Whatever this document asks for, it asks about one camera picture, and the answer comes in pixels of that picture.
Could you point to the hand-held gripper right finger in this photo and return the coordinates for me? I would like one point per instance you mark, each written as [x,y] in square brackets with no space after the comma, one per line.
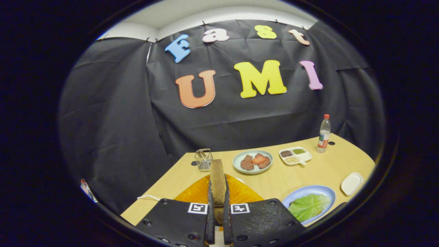
[264,223]

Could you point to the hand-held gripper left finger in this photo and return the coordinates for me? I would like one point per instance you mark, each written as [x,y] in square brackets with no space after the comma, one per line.
[175,223]

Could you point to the green lettuce leaf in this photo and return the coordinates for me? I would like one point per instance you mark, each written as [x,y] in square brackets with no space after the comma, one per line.
[307,206]

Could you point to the brown bread slice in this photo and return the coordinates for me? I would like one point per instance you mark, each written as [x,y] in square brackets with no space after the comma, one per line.
[217,181]

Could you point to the blue plate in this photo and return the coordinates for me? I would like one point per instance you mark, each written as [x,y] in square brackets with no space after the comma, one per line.
[308,189]

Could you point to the pale green plate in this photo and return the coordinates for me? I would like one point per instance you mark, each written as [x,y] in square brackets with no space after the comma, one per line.
[240,169]

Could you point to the brown meat patty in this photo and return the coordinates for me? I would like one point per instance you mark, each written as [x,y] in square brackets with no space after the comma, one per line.
[265,163]
[247,163]

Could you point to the red tomato slice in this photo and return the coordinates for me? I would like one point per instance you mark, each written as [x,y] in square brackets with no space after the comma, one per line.
[258,159]

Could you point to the white divided seasoning dish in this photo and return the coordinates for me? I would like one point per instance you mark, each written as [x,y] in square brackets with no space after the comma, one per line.
[303,157]

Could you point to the small red white object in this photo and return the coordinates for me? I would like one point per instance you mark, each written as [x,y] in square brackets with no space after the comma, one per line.
[87,190]

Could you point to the small white plate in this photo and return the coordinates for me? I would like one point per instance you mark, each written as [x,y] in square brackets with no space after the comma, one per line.
[352,184]

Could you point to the clear bottle with red label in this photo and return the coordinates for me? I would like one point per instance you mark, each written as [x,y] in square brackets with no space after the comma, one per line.
[324,135]

